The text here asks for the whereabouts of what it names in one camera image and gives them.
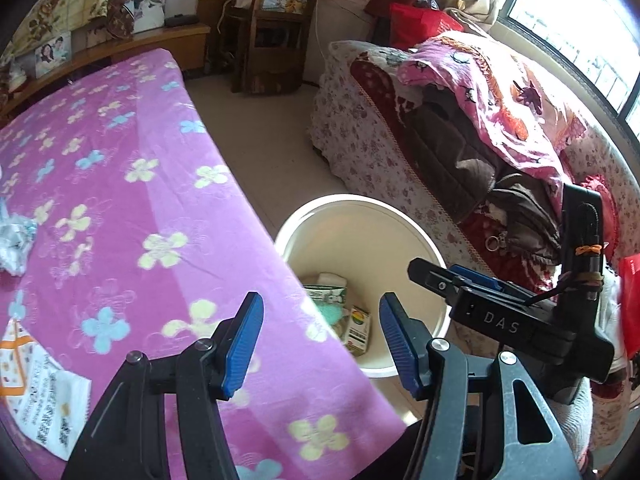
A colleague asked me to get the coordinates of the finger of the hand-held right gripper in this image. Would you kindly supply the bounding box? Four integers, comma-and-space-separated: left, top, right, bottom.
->
449, 263, 532, 305
406, 257, 478, 307

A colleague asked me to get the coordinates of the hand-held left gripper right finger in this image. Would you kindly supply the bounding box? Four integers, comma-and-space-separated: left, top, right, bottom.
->
378, 292, 583, 480

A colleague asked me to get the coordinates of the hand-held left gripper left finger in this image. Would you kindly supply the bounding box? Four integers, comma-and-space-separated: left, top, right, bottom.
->
60, 292, 266, 480

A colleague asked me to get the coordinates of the white box rainbow label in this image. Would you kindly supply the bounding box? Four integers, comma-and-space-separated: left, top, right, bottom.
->
342, 306, 373, 357

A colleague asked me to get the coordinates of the cream plastic bucket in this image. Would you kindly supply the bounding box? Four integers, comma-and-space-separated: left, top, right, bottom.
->
274, 194, 451, 378

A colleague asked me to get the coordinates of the green white carton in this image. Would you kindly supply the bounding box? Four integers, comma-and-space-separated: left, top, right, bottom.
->
304, 285, 348, 307

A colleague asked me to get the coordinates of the red packet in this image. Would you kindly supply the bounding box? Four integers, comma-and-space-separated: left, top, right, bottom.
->
619, 254, 640, 361

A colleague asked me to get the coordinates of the brown jacket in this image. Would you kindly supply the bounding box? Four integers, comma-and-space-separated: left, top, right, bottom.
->
405, 95, 563, 266

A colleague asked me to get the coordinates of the floral covered sofa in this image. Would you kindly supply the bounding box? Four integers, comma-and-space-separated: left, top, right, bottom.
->
307, 30, 640, 461

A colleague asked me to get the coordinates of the purple floral blanket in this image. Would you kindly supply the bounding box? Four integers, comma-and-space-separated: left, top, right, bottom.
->
0, 47, 408, 480

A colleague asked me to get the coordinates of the pink printed blanket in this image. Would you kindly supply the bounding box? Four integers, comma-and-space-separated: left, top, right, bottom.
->
397, 30, 588, 206

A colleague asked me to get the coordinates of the red floral sofa mat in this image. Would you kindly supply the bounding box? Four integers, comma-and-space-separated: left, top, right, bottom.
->
350, 57, 621, 301

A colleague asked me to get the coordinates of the white printed sachet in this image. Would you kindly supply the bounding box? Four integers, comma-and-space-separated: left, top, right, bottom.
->
0, 320, 93, 461

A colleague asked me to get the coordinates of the red plastic bag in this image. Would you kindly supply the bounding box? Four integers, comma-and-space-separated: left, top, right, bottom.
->
389, 2, 466, 51

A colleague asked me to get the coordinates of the crumpled silver wrapper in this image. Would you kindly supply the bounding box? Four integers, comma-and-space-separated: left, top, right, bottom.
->
0, 200, 38, 276

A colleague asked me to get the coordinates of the wooden shelf stand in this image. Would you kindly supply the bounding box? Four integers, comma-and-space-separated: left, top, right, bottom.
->
220, 0, 328, 95

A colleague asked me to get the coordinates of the window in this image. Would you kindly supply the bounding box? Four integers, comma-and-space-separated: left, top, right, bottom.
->
500, 0, 640, 136

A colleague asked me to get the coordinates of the low wooden cabinet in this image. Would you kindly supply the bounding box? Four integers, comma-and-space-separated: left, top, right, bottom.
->
0, 22, 211, 116

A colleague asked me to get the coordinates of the white printed bag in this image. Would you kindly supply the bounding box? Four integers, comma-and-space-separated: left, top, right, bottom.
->
125, 0, 168, 31

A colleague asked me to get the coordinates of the yellow checked floral cloth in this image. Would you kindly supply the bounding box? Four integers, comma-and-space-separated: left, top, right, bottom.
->
10, 0, 118, 56

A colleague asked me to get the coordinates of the photo frame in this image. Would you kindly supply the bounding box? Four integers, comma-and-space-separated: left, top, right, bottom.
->
35, 32, 72, 76

